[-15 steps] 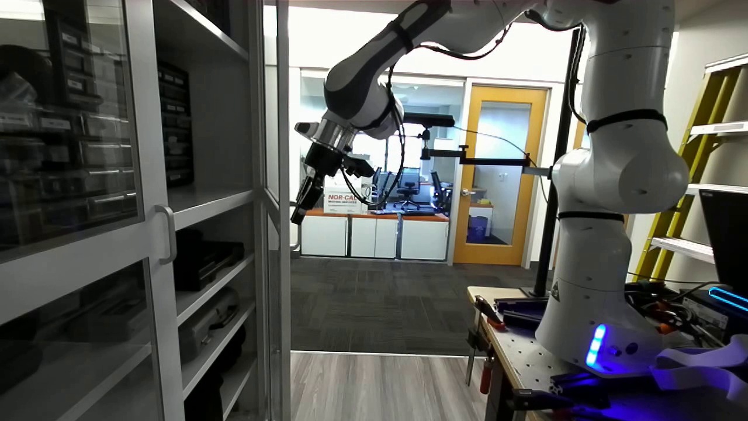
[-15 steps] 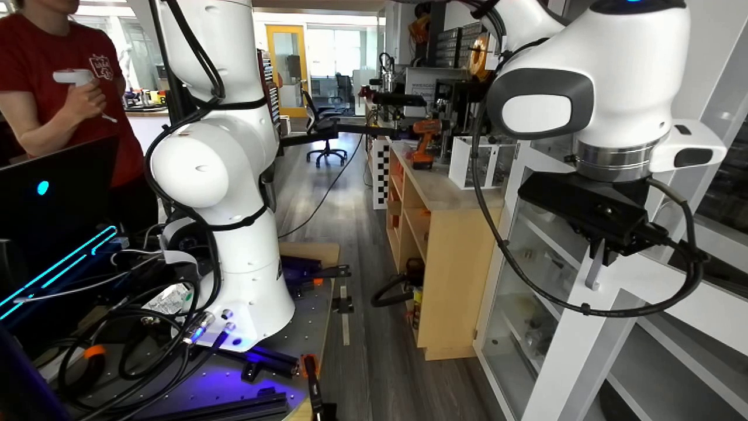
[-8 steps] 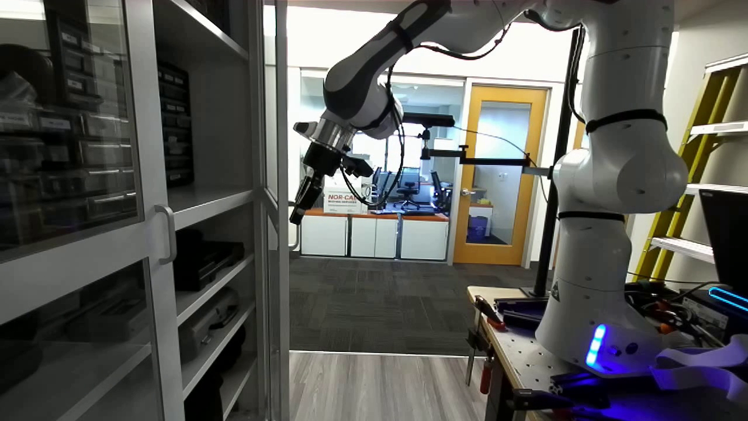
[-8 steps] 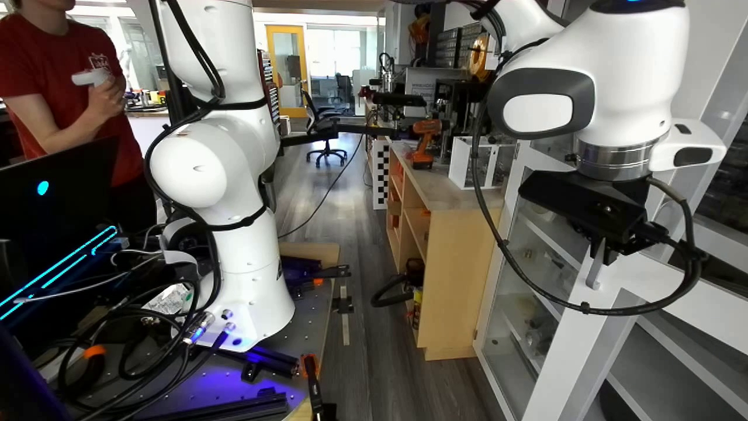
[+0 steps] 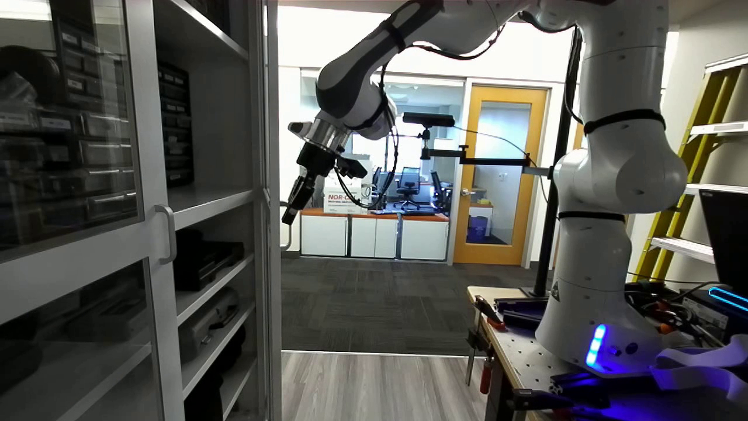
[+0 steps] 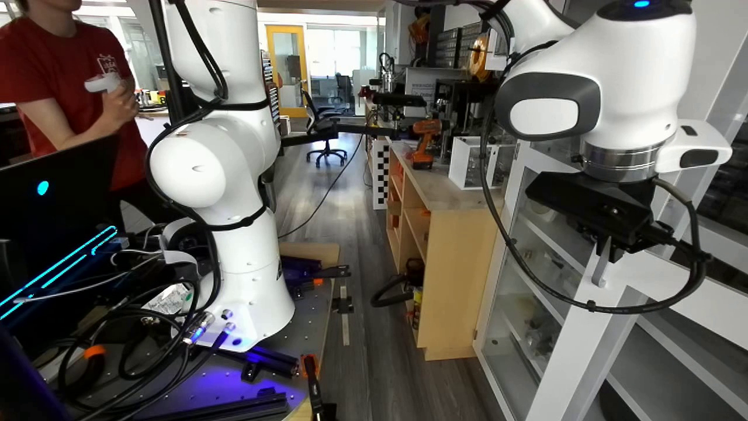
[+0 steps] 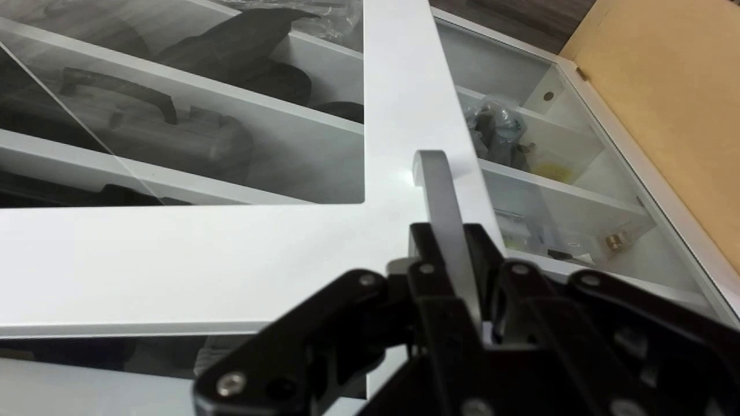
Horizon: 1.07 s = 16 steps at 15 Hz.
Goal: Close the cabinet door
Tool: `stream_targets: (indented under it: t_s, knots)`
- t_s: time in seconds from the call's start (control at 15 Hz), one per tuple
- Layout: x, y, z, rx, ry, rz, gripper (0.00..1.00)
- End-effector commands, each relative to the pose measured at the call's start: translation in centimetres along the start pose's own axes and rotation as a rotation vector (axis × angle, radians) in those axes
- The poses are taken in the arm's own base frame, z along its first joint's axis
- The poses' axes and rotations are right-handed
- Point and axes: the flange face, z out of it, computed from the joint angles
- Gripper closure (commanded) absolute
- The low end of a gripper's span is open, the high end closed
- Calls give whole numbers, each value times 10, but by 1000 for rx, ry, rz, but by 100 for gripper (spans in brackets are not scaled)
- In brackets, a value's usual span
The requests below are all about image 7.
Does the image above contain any grey handled case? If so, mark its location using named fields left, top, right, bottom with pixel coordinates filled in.
left=56, top=65, right=259, bottom=175

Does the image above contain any dark grey bundled part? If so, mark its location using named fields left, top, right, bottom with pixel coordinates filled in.
left=468, top=100, right=536, bottom=171

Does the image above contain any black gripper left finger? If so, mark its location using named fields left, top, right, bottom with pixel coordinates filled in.
left=193, top=222, right=505, bottom=416

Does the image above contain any light wooden shelf unit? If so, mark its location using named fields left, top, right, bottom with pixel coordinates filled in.
left=559, top=0, right=740, bottom=277

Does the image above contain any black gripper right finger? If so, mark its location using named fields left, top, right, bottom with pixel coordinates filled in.
left=462, top=222, right=740, bottom=416

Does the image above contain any silver door handle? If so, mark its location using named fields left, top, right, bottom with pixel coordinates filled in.
left=415, top=147, right=485, bottom=329

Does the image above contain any white shelf cabinet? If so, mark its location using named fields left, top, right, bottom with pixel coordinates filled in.
left=0, top=0, right=740, bottom=333

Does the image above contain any black curved item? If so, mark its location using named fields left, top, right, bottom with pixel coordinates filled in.
left=150, top=4, right=365, bottom=125

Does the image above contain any small brass latch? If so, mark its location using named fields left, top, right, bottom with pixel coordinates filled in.
left=601, top=228, right=630, bottom=254

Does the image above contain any white glass cabinet door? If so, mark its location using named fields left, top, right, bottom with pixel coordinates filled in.
left=0, top=0, right=511, bottom=416

